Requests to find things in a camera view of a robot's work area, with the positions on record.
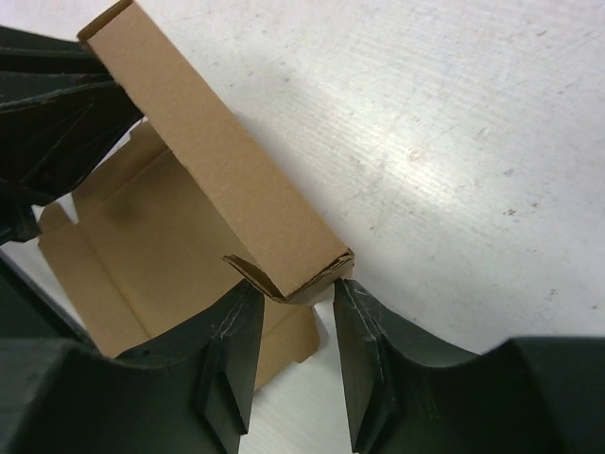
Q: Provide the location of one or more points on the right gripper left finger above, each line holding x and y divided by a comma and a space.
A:
188, 390

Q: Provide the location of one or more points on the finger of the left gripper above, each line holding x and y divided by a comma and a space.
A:
61, 114

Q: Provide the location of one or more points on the brown cardboard box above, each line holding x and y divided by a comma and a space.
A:
188, 207

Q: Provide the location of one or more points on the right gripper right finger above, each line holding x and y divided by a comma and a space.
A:
408, 391

